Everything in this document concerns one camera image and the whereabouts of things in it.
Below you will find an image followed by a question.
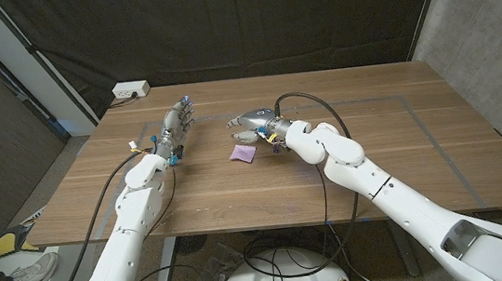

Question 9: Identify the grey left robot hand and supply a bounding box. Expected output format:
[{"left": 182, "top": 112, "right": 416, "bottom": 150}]
[{"left": 149, "top": 94, "right": 201, "bottom": 169}]

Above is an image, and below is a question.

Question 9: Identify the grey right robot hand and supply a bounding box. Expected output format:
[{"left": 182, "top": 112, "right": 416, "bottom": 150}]
[{"left": 224, "top": 104, "right": 296, "bottom": 153}]

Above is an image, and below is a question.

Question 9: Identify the purple sticky note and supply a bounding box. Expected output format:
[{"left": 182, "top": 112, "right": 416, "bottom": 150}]
[{"left": 227, "top": 142, "right": 259, "bottom": 166}]

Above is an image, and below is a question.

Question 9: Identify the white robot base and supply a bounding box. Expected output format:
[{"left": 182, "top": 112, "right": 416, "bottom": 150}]
[{"left": 216, "top": 241, "right": 354, "bottom": 281}]

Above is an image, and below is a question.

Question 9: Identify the white power strip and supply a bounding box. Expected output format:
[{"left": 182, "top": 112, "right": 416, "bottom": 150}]
[{"left": 111, "top": 79, "right": 152, "bottom": 100}]

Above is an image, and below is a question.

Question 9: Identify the black backdrop curtain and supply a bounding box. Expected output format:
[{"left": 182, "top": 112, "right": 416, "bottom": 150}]
[{"left": 0, "top": 0, "right": 456, "bottom": 130}]

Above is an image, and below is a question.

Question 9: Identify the white table leg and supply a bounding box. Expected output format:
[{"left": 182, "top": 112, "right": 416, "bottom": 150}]
[{"left": 150, "top": 235, "right": 182, "bottom": 281}]

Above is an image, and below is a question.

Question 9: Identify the black backdrop stand pole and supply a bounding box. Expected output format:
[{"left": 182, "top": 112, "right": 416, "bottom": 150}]
[
  {"left": 401, "top": 0, "right": 458, "bottom": 62},
  {"left": 0, "top": 0, "right": 99, "bottom": 136}
]

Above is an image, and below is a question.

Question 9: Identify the clear plastic bag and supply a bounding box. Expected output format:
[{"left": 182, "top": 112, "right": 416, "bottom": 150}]
[{"left": 187, "top": 242, "right": 244, "bottom": 281}]

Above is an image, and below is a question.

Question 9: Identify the grey table leg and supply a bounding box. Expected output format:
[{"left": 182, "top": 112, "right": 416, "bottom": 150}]
[{"left": 388, "top": 216, "right": 421, "bottom": 280}]

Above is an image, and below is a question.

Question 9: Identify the yellow and black object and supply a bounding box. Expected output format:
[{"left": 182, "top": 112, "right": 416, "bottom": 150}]
[{"left": 0, "top": 221, "right": 43, "bottom": 261}]

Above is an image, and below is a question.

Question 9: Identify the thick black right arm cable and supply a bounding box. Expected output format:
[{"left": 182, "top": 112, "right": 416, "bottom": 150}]
[{"left": 226, "top": 86, "right": 368, "bottom": 281}]

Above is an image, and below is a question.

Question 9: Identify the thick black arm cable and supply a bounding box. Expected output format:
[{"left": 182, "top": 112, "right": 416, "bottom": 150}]
[
  {"left": 226, "top": 86, "right": 368, "bottom": 281},
  {"left": 40, "top": 144, "right": 176, "bottom": 281}
]

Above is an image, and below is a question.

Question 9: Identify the black power strip cable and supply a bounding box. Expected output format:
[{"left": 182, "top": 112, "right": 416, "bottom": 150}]
[{"left": 108, "top": 92, "right": 139, "bottom": 109}]

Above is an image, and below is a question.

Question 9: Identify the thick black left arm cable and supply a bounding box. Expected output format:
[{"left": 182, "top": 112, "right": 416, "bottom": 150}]
[{"left": 40, "top": 144, "right": 176, "bottom": 281}]

